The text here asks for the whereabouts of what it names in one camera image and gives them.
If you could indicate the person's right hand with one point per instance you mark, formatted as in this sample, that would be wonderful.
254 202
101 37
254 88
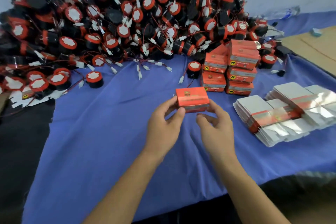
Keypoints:
218 137

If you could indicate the person's left hand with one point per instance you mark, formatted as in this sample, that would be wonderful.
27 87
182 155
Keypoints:
162 134

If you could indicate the orange white paper box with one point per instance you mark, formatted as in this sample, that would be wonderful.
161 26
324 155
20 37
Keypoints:
218 50
192 98
213 82
240 89
241 76
244 43
215 64
243 57

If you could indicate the stack of paper boxes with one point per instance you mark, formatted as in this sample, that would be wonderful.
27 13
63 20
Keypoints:
283 111

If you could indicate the single red black buzzer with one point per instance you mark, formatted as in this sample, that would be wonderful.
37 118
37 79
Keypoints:
93 78
195 68

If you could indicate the pile of black red buzzers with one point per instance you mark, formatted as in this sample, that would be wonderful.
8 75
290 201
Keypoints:
105 16

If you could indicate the person's left forearm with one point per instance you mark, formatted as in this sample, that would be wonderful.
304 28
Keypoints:
126 195

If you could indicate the person's right forearm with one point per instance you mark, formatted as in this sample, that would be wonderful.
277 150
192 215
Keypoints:
249 195

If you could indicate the blue cloth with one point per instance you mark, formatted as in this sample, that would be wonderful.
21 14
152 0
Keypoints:
78 147

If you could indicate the brown cardboard sheet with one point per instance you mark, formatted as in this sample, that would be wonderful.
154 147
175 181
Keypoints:
315 50

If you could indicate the clear plastic bottle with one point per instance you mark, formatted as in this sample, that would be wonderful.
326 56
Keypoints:
283 13

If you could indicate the small light blue object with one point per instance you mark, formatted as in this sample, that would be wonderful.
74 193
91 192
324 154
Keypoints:
316 32

